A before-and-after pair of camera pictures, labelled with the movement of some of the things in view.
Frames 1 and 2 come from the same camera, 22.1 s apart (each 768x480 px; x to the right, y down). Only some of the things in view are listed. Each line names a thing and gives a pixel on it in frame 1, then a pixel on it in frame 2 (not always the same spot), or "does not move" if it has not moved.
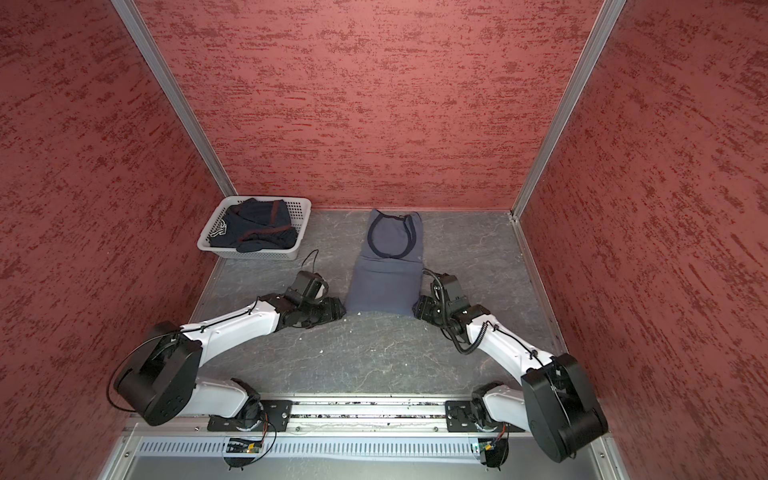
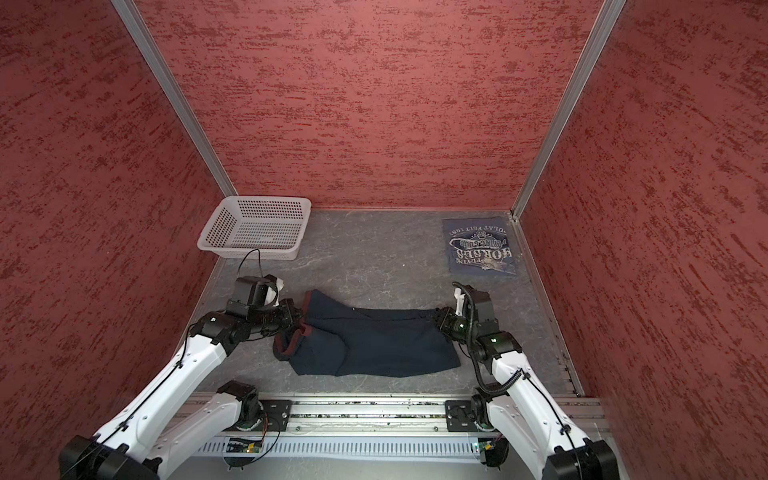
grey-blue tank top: x=388 y=275 -> x=480 y=245
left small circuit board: x=238 y=445 does not move
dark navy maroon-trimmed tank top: x=253 y=225 -> x=352 y=341
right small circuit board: x=485 y=446 does not move
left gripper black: x=332 y=311 -> x=287 y=307
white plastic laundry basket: x=254 y=227 does not move
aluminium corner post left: x=172 y=88 does not move
